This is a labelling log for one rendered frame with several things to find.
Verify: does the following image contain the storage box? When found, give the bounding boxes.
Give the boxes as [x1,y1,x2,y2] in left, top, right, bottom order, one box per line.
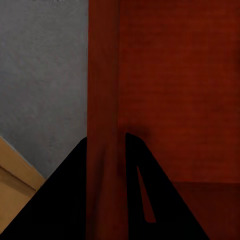
[85,0,240,240]

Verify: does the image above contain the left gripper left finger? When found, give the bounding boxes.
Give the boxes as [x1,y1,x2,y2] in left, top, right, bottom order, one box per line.
[0,137,87,240]

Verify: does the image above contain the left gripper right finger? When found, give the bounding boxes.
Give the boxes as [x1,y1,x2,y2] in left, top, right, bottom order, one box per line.
[125,133,210,240]

